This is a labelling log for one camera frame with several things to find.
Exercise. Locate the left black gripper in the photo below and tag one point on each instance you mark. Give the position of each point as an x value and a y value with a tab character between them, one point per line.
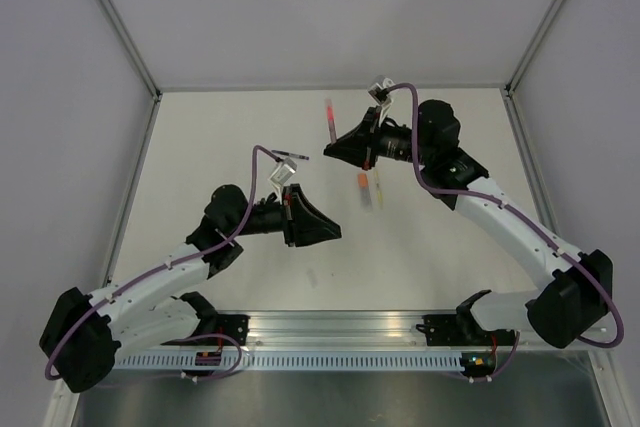
302	223

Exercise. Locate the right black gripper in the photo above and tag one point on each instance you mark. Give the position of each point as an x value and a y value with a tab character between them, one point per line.
360	147

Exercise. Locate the orange clear pen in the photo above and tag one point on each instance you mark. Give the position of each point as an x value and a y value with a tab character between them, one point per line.
365	197

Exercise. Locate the pink pen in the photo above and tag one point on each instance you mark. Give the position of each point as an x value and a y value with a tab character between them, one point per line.
330	120

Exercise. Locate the yellow pen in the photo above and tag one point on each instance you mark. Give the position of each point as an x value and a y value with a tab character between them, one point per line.
378	189

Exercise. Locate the purple pen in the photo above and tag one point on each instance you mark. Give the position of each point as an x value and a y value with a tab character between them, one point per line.
290	155

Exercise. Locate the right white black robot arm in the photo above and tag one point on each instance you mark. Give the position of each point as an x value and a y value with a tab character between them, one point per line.
572	299

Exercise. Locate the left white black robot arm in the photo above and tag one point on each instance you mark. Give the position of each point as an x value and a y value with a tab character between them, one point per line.
88	333

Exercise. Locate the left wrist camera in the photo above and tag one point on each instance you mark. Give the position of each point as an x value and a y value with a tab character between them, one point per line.
284	170

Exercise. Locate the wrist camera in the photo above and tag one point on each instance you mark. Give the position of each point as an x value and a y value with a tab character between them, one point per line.
380	91
284	170

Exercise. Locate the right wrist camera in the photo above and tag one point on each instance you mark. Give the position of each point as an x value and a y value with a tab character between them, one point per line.
380	91

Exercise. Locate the aluminium rail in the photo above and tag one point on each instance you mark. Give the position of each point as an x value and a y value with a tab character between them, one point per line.
324	330

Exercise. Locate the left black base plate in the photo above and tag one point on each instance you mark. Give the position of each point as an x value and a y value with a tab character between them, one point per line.
235	326

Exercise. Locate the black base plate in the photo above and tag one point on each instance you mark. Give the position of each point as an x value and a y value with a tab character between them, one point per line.
235	326
453	330

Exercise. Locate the white slotted cable duct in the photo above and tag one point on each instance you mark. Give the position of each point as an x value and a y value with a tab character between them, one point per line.
312	361

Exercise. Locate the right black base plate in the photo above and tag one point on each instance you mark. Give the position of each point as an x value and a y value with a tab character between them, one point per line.
453	330

